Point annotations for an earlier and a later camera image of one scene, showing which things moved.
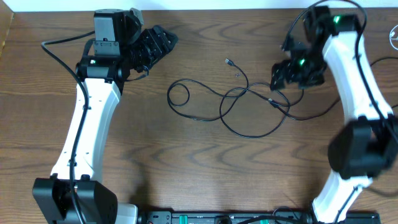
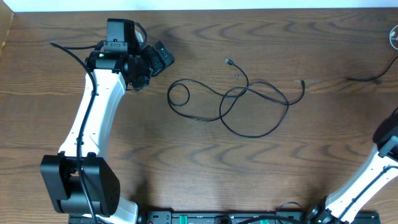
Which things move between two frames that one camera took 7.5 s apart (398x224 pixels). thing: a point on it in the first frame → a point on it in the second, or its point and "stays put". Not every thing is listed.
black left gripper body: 150,48 → 156,62
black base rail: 249,216 stays put
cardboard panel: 6,17 stays put
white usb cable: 392,34 stays put
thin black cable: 329,109 → 376,77
